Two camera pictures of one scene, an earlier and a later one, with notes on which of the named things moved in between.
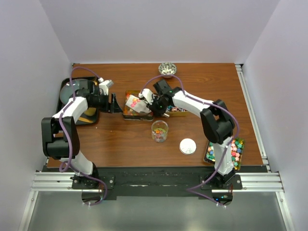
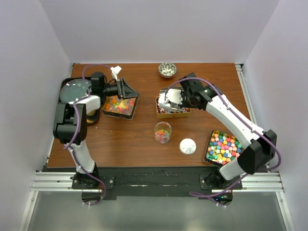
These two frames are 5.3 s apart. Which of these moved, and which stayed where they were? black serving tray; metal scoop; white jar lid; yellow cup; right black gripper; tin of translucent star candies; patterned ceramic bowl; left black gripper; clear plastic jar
Moved: right black gripper; left black gripper; tin of translucent star candies; clear plastic jar; metal scoop
Stayed: white jar lid; yellow cup; black serving tray; patterned ceramic bowl
